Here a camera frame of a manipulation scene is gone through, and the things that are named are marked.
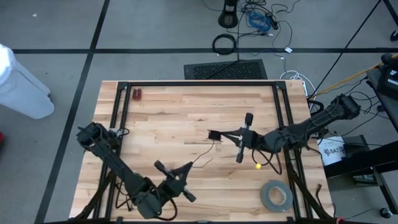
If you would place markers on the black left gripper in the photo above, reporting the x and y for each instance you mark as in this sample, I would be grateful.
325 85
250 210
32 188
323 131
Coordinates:
169 189

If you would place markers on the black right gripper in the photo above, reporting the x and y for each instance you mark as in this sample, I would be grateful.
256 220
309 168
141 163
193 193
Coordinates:
252 138

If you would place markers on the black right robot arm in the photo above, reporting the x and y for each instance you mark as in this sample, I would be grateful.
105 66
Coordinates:
311 127

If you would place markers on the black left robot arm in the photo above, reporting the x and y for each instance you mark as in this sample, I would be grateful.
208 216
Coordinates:
115 158

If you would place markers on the black perforated floor mat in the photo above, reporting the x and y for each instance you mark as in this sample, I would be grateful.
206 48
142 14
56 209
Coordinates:
248 70

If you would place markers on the grey tape roll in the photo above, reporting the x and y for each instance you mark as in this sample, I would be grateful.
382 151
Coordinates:
264 199

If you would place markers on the white power strip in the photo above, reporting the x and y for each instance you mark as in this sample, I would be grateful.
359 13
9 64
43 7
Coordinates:
305 88

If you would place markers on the small red ridged block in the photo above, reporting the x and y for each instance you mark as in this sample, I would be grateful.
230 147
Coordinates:
137 94

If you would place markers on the white paper label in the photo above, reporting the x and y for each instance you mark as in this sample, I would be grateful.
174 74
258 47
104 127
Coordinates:
329 152

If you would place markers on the small white adapter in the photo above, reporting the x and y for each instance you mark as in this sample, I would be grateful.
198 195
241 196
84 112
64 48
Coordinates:
288 49

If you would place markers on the black cylindrical stand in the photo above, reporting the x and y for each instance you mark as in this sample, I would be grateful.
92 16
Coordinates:
228 18

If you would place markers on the black power strip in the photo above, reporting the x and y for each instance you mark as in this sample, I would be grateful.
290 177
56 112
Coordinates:
273 22

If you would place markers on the grey side desk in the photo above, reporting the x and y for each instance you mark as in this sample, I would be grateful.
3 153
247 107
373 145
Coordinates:
385 109

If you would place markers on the black caster wheel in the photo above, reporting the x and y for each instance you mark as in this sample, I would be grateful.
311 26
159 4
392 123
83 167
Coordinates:
386 212

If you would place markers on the white plastic bin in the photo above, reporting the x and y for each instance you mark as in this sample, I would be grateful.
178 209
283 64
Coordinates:
21 90

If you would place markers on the black cart frame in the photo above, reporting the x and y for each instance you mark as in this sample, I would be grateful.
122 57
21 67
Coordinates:
357 161

